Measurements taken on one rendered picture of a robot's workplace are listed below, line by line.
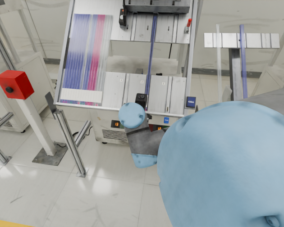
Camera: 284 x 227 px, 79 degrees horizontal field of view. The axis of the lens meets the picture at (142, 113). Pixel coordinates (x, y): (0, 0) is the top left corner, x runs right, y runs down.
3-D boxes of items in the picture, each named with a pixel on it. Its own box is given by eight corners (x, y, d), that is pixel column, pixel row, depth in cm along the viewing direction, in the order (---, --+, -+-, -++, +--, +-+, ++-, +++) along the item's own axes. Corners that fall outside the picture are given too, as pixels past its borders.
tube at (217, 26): (222, 135, 74) (223, 135, 73) (219, 135, 74) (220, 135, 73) (218, 25, 80) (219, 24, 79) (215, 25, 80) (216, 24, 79)
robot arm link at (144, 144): (174, 158, 50) (163, 122, 51) (138, 171, 46) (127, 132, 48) (164, 157, 57) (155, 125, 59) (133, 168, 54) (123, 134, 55)
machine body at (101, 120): (171, 155, 153) (182, 97, 113) (97, 145, 161) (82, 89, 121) (173, 110, 202) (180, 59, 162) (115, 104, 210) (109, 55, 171)
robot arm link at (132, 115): (121, 133, 47) (113, 105, 49) (128, 133, 58) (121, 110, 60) (148, 125, 47) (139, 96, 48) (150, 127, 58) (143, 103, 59)
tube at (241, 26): (248, 135, 73) (250, 135, 72) (245, 135, 74) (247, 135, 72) (242, 25, 79) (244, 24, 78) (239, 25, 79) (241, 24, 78)
